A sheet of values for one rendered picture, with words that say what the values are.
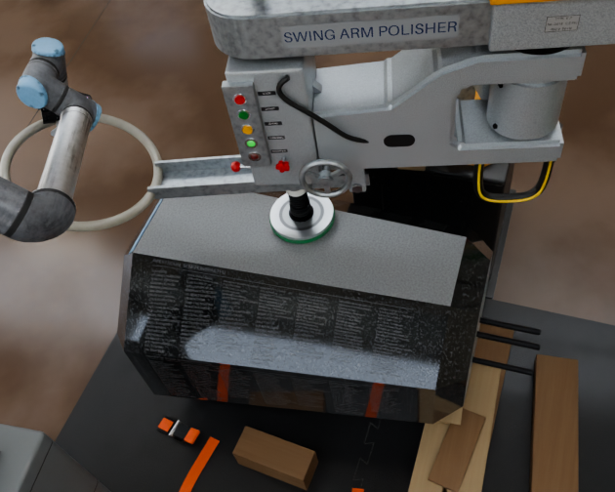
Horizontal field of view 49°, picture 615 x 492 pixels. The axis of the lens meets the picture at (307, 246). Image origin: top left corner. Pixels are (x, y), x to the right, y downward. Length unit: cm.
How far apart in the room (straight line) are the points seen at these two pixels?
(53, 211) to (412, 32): 92
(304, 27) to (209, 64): 289
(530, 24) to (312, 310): 106
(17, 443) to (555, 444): 185
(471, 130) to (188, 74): 279
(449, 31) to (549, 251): 186
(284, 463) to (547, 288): 140
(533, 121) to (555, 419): 133
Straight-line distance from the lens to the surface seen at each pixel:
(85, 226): 209
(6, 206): 162
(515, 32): 163
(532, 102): 181
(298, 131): 181
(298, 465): 264
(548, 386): 285
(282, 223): 221
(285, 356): 220
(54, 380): 328
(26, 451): 215
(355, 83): 185
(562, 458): 275
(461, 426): 260
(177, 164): 221
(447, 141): 185
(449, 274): 211
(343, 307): 211
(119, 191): 384
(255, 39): 164
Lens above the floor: 261
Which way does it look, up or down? 52 degrees down
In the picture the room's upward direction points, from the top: 11 degrees counter-clockwise
